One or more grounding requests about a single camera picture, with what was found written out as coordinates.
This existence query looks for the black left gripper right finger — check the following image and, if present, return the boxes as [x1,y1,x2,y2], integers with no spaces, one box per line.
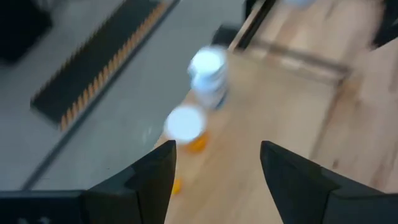
[260,140,398,224]

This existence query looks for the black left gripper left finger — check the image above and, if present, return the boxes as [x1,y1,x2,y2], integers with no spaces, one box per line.
[0,139,177,224]

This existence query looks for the small orange bottle white cap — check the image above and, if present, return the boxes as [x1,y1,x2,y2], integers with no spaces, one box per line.
[171,177,183,196]

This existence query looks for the large orange bottle white cap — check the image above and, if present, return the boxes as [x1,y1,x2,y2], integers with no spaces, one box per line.
[164,105,209,154]

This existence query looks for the white round bottle blue label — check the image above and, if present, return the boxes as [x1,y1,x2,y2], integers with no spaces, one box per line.
[187,45,229,110]

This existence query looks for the black floor mat striped edges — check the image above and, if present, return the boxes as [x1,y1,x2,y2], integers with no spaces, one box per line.
[29,0,183,132]

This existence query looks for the black aluminium rig frame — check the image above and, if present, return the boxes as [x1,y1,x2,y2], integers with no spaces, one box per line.
[234,0,278,51]

